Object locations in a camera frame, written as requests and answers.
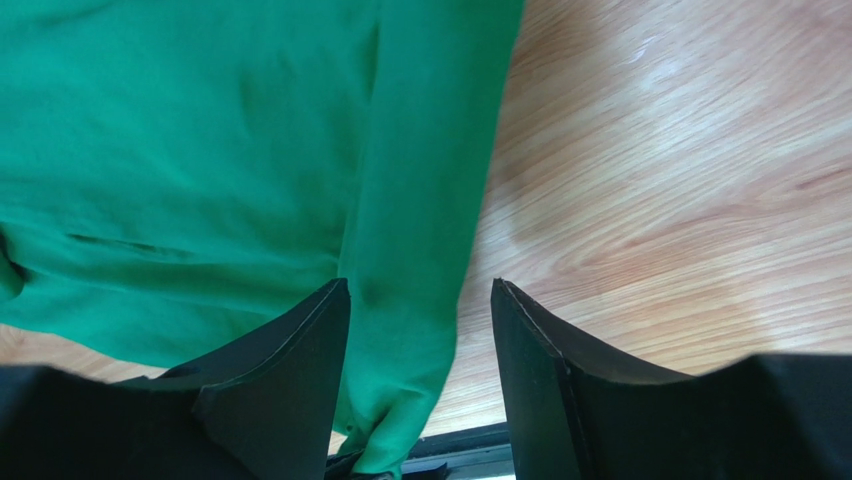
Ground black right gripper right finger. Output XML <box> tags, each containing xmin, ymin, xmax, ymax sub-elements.
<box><xmin>491</xmin><ymin>279</ymin><xmax>851</xmax><ymax>479</ymax></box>

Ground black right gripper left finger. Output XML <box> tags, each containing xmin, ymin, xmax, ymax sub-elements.
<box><xmin>1</xmin><ymin>279</ymin><xmax>350</xmax><ymax>479</ymax></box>

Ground green t shirt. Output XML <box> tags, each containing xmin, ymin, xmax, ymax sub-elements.
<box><xmin>1</xmin><ymin>1</ymin><xmax>524</xmax><ymax>476</ymax></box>

